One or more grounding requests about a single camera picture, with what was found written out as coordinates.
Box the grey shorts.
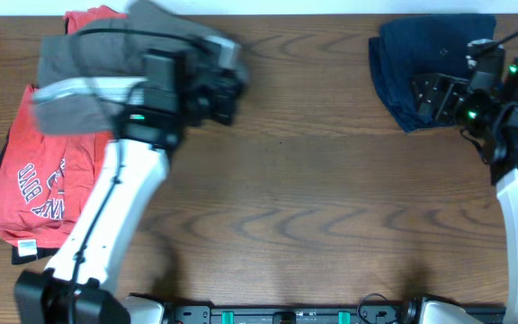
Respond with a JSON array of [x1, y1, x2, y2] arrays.
[[31, 0, 249, 137]]

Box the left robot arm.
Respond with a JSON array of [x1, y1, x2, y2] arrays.
[[14, 37, 246, 323]]

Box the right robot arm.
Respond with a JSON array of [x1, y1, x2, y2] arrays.
[[411, 55, 518, 323]]

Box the folded navy blue garment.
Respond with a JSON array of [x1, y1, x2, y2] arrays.
[[369, 13, 496, 132]]

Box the red printed t-shirt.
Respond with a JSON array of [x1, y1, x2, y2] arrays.
[[0, 4, 130, 251]]

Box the black garment under pile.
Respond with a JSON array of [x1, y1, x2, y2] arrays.
[[0, 134, 60, 266]]

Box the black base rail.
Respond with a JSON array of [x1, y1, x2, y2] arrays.
[[165, 304, 403, 324]]

